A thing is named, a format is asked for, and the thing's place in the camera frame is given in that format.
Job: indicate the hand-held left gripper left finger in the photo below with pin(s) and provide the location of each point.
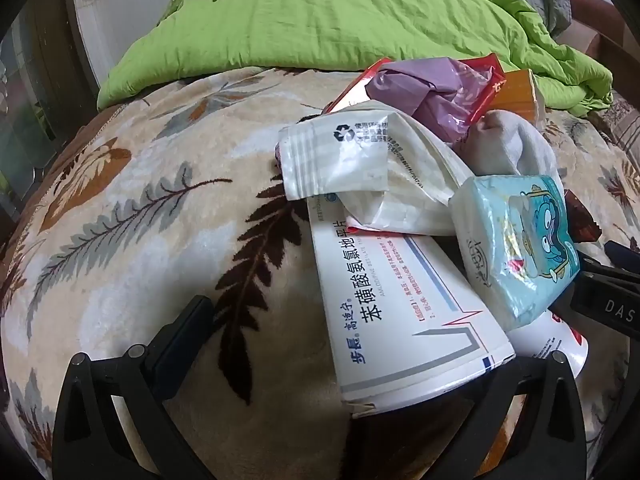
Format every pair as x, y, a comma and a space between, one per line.
175, 345

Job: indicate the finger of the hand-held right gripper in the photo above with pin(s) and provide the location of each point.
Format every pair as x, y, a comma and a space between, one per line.
610, 269
622, 252

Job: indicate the orange cardboard box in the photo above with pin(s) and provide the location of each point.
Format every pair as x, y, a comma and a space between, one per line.
520, 95

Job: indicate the white red printed package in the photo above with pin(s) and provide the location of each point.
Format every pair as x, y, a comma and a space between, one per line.
545, 347

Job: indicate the red snack wrapper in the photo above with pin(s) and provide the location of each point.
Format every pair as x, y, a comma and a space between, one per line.
495, 87

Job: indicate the blue cartoon tissue pack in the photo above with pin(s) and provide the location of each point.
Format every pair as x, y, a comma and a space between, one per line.
520, 250

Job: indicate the brown red candy wrapper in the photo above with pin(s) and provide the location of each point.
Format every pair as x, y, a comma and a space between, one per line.
582, 220

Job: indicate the white plastic packet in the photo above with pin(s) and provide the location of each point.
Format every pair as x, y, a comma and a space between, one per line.
340, 160

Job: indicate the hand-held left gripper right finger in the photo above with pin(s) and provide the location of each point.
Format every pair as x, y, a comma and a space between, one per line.
555, 390

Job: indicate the green quilt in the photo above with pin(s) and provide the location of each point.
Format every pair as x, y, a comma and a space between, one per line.
325, 20

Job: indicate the leaf print blanket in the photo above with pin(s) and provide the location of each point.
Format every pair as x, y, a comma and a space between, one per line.
125, 210

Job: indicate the striped beige pillow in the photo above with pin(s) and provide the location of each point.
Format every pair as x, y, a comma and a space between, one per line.
625, 125

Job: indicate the purple plastic bag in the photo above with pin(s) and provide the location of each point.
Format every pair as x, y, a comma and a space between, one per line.
425, 90

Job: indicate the white sock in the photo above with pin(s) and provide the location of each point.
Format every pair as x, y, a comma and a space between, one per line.
515, 145

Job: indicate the glass door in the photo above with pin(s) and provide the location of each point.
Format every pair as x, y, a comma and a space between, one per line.
30, 110

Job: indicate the white medicine box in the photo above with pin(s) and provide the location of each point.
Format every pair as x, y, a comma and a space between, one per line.
400, 320

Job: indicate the brown wooden headboard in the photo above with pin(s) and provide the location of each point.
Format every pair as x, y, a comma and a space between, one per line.
595, 10

